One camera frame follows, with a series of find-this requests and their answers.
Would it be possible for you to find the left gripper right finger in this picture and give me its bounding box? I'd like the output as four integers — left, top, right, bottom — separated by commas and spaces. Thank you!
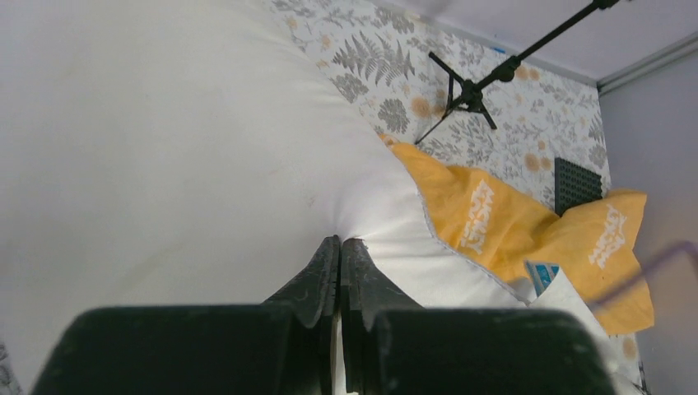
340, 239, 422, 394

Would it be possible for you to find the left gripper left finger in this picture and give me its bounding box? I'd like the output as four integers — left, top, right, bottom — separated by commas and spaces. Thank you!
263, 235, 341, 394

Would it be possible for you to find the white pillow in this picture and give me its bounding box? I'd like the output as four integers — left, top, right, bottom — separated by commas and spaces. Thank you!
0, 0, 639, 395

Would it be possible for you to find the orange pillowcase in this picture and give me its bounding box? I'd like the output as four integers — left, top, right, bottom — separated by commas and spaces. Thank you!
382, 135, 647, 302

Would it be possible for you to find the black tripod stand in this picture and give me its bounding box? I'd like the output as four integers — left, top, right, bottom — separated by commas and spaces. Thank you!
414, 0, 619, 145

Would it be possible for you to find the floral tablecloth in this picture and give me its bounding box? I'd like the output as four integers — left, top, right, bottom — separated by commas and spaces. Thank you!
256, 0, 644, 395

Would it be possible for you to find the dark grey building plate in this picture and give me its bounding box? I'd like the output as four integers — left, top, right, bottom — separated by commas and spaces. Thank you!
554, 157, 602, 216

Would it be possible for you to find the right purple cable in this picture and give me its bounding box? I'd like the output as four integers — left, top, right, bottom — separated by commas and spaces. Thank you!
589, 242, 698, 312

